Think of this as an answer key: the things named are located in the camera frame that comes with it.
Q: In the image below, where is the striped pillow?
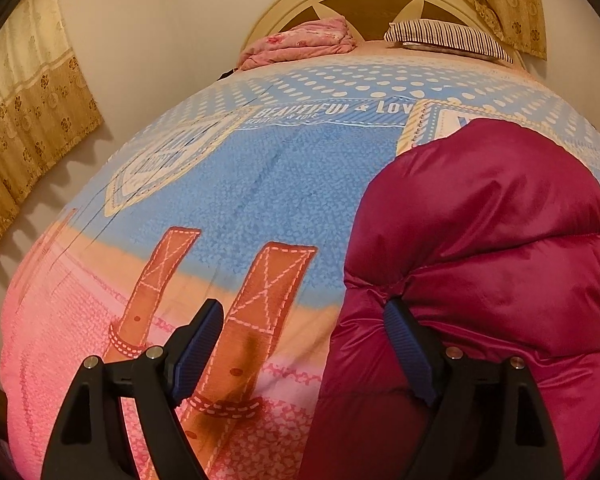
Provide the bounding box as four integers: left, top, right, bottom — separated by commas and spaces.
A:
384, 18, 515, 64

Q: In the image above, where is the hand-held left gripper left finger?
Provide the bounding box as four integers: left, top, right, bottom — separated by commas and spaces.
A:
40, 298, 225, 480

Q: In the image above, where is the blue and pink printed blanket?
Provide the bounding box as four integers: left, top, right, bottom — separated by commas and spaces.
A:
0, 52, 600, 480

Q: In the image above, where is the folded pink floral quilt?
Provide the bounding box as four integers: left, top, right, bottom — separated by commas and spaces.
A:
237, 16, 357, 71

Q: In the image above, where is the beige patterned curtain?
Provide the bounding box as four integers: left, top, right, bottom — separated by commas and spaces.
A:
320, 0, 548, 61
0, 0, 105, 273

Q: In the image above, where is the magenta puffer jacket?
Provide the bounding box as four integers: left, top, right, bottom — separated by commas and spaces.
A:
297, 117, 600, 480

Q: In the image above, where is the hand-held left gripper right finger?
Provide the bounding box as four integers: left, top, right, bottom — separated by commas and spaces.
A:
382, 297, 566, 480

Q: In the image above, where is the cream wooden bed headboard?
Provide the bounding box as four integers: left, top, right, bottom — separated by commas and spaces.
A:
237, 0, 528, 68

